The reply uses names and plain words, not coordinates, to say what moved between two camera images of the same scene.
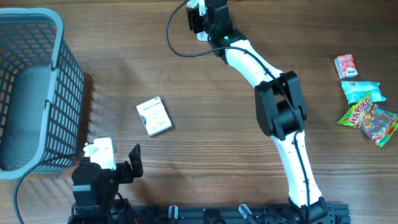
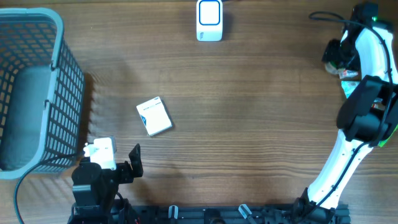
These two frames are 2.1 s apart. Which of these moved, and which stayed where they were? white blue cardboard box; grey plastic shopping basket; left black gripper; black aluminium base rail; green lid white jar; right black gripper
Moved: green lid white jar; right black gripper
Stayed: grey plastic shopping basket; black aluminium base rail; white blue cardboard box; left black gripper
